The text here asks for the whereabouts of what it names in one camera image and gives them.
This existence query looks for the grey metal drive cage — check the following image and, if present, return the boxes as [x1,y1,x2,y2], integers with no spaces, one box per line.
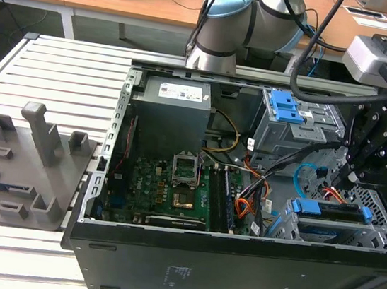
[250,87,353,176]

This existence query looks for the red orange disk wire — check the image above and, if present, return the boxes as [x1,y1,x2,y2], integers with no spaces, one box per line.
[318,184,352,206]

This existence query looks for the grey parts rack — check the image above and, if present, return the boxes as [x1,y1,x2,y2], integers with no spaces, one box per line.
[0,97,103,237]

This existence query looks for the CPU socket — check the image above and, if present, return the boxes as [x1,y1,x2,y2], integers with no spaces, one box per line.
[170,188,197,211]

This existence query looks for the black wire bundle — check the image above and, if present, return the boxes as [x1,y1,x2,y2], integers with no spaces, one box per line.
[238,129,350,216]

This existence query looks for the white power strip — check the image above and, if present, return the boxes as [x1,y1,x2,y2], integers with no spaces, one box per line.
[284,55,304,77]

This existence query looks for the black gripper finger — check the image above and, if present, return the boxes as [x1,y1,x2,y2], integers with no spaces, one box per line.
[331,99,387,195]
[348,155,387,188]

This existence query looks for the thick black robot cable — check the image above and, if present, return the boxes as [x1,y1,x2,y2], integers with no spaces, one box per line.
[287,0,387,113]

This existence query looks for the orange flat wire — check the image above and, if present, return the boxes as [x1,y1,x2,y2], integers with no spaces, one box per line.
[233,196,259,222]

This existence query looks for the RAM stick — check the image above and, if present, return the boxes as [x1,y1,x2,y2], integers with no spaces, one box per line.
[216,170,243,235]

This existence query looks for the hard disk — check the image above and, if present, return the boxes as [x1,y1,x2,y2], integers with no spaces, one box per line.
[266,193,374,251]

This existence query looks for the red thin wire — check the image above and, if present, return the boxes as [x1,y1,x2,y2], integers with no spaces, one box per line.
[109,112,139,179]

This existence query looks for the grey power supply unit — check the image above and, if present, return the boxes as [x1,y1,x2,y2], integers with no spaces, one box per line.
[125,72,215,154]

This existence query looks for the white paper sheet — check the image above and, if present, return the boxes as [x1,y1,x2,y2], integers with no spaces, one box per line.
[351,15,387,33]

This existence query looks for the grey metal disk bay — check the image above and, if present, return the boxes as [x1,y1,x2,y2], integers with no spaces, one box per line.
[265,175,387,253]

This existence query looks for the metal socket cover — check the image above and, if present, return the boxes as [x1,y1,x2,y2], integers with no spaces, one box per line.
[170,151,202,189]

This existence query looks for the black graphics card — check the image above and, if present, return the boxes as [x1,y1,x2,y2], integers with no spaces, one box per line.
[143,211,209,233]

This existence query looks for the blue drive cage latch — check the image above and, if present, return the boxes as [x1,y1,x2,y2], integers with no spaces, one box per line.
[267,88,308,126]

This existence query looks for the black PC case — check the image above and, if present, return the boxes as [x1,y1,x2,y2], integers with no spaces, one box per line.
[55,52,387,289]

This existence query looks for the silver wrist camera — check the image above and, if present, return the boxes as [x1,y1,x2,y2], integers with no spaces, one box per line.
[338,30,387,88]

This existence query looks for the green motherboard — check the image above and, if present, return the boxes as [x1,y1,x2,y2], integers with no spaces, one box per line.
[103,151,269,242]

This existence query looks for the yellow wire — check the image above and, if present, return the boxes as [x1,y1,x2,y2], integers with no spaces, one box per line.
[202,107,243,155]

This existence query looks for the blue disk wire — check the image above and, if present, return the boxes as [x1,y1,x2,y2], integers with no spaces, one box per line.
[290,160,330,204]

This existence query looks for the blue cable behind arm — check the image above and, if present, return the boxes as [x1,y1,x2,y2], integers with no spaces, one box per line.
[301,23,330,79]

